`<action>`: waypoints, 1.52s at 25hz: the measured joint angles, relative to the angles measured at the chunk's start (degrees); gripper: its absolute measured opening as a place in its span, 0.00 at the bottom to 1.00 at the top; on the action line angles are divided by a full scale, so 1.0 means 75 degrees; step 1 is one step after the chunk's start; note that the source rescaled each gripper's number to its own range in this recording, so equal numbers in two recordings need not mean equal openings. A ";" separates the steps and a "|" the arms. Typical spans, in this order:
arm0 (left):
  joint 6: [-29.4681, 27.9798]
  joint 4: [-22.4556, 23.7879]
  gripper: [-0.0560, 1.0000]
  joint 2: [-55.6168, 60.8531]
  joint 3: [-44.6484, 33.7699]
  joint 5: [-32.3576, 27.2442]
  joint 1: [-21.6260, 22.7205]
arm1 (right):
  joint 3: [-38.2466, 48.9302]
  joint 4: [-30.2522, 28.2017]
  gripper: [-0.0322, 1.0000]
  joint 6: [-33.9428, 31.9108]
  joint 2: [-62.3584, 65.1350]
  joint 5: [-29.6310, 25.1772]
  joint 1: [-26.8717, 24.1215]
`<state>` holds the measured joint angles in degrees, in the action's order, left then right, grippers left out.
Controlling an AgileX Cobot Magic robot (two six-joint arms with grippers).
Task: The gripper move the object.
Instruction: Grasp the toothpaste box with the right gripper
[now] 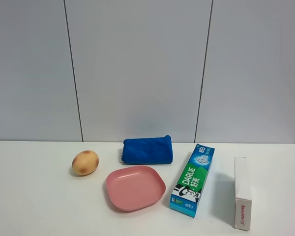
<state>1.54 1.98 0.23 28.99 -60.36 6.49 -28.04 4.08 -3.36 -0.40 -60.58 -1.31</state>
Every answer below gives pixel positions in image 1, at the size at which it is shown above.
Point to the Darlie toothpaste box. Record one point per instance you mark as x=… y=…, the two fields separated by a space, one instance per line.
x=187 y=192

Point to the blue folded towel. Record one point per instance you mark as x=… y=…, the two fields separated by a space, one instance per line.
x=147 y=151

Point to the pink square plate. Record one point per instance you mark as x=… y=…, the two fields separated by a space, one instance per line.
x=134 y=188

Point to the brown potato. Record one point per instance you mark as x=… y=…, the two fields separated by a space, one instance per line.
x=85 y=163

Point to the white Snowhite box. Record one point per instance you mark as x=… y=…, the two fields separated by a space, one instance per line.
x=243 y=195

